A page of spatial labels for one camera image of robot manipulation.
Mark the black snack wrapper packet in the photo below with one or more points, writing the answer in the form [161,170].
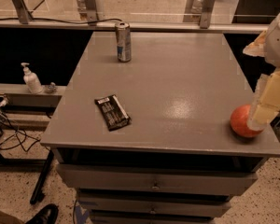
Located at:
[113,113]

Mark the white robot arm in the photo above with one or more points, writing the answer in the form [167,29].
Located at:
[267,44]

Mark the metal railing post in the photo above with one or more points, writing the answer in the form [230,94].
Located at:
[91,10]
[207,9]
[24,16]

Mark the black shoe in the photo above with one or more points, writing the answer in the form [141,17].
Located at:
[47,215]

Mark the silver blue redbull can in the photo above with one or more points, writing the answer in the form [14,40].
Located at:
[123,37]

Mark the right metal railing post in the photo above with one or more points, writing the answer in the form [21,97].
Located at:
[207,9]

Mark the grey drawer cabinet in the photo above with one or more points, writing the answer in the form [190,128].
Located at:
[178,161]

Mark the left metal railing post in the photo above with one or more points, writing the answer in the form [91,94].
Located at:
[24,16]

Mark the orange ball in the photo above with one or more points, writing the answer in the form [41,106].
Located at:
[238,122]

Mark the white pump dispenser bottle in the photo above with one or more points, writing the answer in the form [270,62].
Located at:
[31,79]

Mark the small metal fitting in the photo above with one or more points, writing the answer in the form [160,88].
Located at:
[50,88]

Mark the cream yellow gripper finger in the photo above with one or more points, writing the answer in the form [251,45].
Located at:
[266,103]

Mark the black stand leg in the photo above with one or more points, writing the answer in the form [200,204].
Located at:
[38,194]

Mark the middle metal railing post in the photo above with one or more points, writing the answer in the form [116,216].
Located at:
[91,10]

